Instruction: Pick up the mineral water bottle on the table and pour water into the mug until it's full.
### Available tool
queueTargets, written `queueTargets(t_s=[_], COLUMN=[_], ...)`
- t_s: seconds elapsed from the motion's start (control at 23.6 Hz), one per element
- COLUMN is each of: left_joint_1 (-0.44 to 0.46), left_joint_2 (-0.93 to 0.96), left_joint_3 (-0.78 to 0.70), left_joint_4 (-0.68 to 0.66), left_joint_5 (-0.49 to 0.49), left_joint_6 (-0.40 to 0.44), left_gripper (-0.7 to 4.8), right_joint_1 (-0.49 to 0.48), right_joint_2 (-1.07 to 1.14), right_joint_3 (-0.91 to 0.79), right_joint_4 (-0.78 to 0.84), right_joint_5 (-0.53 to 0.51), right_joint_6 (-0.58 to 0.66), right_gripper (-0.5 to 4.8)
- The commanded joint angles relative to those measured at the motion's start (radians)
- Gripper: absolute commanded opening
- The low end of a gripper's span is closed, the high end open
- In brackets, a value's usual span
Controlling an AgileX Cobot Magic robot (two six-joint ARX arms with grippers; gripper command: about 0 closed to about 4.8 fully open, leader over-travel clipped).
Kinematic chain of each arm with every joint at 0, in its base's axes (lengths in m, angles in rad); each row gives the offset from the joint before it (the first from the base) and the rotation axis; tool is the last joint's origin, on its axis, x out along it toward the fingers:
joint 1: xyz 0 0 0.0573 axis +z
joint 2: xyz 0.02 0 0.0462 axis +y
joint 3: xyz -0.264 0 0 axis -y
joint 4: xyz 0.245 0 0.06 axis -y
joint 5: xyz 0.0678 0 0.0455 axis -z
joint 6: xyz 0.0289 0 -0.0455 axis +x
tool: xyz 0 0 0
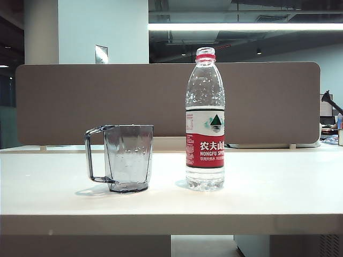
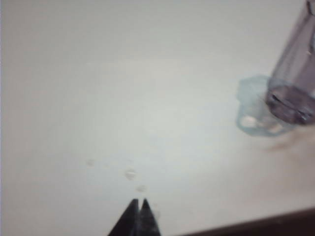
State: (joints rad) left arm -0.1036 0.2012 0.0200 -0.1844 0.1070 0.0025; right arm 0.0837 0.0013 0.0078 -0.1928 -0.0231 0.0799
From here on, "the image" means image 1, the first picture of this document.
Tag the background computer monitor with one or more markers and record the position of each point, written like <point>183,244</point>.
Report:
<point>325,107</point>

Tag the framed wall sign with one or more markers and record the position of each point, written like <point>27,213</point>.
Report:
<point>101,54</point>

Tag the table support panel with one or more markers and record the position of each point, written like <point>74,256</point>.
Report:
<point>80,246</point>

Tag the grey vented cabinet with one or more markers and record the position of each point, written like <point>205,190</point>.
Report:
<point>294,246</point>

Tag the black ceiling spotlight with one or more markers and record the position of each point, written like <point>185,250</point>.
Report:
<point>259,51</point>

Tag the Nongfu Spring water bottle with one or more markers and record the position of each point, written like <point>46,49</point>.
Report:
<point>205,150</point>

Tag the transparent grey octagonal mug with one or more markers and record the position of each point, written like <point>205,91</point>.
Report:
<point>128,160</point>

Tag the seated background person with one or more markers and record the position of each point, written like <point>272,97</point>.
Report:
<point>340,120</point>

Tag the brown desk partition panel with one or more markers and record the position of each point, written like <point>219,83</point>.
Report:
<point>67,101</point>

